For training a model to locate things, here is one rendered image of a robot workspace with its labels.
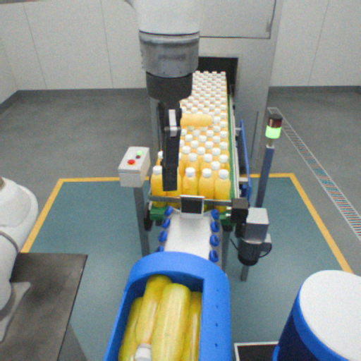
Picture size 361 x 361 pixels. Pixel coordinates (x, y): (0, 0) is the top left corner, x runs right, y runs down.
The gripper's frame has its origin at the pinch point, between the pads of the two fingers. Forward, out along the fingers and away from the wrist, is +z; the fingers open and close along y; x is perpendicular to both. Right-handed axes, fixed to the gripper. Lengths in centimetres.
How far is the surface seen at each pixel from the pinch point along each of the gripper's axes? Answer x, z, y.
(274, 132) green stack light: 57, 28, -68
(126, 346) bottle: -11.9, 39.4, 13.8
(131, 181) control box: -11, 46, -61
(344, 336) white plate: 44, 43, 17
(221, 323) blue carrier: 9.7, 29.8, 16.1
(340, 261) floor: 140, 145, -74
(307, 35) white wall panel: 269, 46, -430
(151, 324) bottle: -5.7, 33.5, 12.3
